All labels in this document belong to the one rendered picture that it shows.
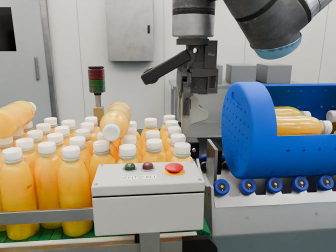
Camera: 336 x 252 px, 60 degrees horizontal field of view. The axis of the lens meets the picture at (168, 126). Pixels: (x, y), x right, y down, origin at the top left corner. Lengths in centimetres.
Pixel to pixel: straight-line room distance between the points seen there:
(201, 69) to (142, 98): 364
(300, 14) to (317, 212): 56
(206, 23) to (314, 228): 64
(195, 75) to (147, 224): 31
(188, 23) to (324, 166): 53
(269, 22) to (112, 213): 44
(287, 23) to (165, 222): 43
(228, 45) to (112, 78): 171
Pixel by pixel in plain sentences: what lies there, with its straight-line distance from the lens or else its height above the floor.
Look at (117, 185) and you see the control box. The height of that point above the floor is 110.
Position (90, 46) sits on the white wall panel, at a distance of 426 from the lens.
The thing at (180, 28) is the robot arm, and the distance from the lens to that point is 62.
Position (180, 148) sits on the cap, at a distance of 67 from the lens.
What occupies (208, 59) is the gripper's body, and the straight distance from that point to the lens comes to 65.
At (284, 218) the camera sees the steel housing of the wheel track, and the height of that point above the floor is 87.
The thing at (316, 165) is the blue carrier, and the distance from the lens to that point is 88.
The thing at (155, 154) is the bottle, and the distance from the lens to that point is 71.
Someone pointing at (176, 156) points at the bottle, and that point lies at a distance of 68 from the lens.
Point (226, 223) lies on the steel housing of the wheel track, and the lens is 85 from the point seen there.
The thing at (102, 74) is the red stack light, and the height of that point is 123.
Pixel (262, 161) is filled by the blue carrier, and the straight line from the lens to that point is 79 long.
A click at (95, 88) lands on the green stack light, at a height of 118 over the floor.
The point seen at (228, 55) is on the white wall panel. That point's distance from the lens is 435.
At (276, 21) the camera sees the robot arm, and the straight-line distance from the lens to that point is 59.
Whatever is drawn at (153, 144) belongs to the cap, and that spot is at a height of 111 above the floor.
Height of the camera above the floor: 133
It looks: 15 degrees down
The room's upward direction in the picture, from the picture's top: straight up
